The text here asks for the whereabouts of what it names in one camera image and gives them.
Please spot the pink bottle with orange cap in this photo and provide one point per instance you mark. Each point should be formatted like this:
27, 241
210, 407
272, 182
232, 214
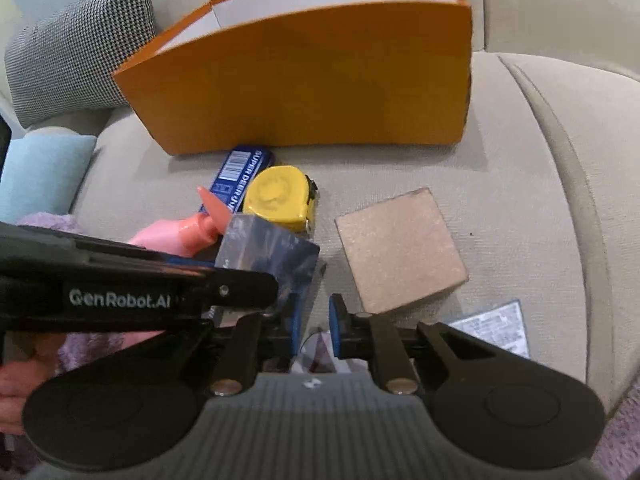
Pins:
200, 232

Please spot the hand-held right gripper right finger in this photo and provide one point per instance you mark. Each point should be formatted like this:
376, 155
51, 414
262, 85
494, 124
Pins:
336, 330

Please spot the white printed leaflet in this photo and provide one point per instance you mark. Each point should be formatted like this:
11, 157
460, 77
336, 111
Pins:
495, 330

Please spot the blue barcode box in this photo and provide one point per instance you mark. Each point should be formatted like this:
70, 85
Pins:
235, 170

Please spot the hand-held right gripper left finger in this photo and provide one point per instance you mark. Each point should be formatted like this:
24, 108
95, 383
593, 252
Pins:
295, 322

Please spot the person's left hand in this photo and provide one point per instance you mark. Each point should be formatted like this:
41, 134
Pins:
17, 395

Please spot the beige sofa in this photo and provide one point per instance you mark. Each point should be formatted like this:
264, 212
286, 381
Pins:
525, 185

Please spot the light blue pillow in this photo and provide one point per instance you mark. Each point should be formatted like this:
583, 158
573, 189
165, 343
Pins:
40, 175

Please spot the orange-edged grey storage box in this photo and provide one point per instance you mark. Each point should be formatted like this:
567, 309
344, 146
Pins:
300, 85

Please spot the purple fuzzy cloth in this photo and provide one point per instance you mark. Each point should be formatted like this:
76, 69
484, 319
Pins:
50, 222

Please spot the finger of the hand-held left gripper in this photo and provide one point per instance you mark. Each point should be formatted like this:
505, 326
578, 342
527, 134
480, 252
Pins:
240, 290

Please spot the houndstooth pillow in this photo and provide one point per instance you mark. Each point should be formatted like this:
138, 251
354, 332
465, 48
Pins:
75, 60

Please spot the yellow tape measure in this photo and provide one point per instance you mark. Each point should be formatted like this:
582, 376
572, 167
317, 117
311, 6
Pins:
275, 195

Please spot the dark picture card box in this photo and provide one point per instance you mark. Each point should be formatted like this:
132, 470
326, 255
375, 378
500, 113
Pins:
270, 250

